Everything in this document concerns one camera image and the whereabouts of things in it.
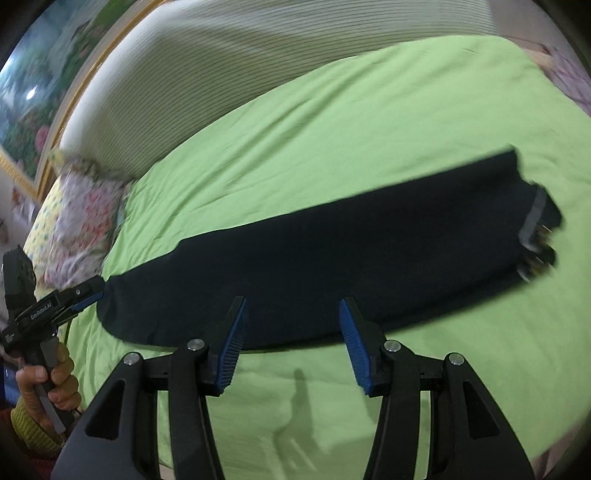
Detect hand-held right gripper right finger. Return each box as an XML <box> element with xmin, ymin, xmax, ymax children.
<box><xmin>338</xmin><ymin>296</ymin><xmax>536</xmax><ymax>480</ymax></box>

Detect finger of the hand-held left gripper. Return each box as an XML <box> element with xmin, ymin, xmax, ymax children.
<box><xmin>55</xmin><ymin>276</ymin><xmax>106</xmax><ymax>326</ymax></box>

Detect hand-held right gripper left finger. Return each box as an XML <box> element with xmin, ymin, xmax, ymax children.
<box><xmin>54</xmin><ymin>296</ymin><xmax>248</xmax><ymax>480</ymax></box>

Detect black pants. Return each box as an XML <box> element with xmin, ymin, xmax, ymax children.
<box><xmin>96</xmin><ymin>147</ymin><xmax>564</xmax><ymax>352</ymax></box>

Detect person's left forearm yellow sleeve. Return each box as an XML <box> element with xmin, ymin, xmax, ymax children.
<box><xmin>9</xmin><ymin>394</ymin><xmax>65</xmax><ymax>455</ymax></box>

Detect person's left hand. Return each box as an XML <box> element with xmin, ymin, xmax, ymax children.
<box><xmin>16</xmin><ymin>344</ymin><xmax>81</xmax><ymax>432</ymax></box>

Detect yellow floral pillow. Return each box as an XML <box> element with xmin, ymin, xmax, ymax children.
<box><xmin>22</xmin><ymin>178</ymin><xmax>65</xmax><ymax>264</ymax></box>

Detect green bed sheet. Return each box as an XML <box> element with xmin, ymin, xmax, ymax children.
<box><xmin>65</xmin><ymin>34</ymin><xmax>591</xmax><ymax>480</ymax></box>

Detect striped white headboard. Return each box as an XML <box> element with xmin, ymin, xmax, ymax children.
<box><xmin>60</xmin><ymin>0</ymin><xmax>506</xmax><ymax>178</ymax></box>

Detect pink floral cloth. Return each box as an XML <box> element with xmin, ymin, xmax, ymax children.
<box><xmin>510</xmin><ymin>34</ymin><xmax>591</xmax><ymax>121</ymax></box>

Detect framed landscape wall painting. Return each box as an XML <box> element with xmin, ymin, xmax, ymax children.
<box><xmin>0</xmin><ymin>0</ymin><xmax>167</xmax><ymax>199</ymax></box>

